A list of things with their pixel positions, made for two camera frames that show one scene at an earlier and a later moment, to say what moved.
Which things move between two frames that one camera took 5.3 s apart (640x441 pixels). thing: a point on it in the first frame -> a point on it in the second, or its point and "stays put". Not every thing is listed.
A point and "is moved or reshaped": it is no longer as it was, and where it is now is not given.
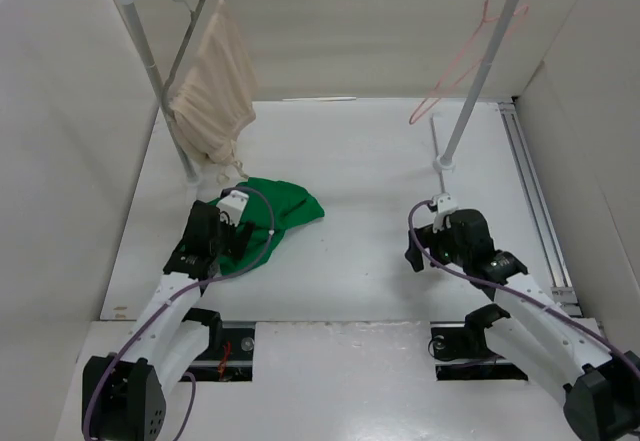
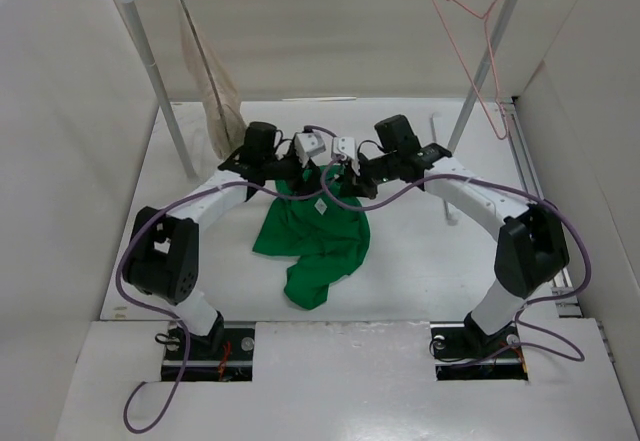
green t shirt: [273, 206] is moved or reshaped
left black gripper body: [220, 244] -> [288, 167]
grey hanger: [194, 17] -> [226, 135]
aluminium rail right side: [562, 292] stays put
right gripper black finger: [414, 253] -> [349, 189]
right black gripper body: [441, 246] -> [375, 171]
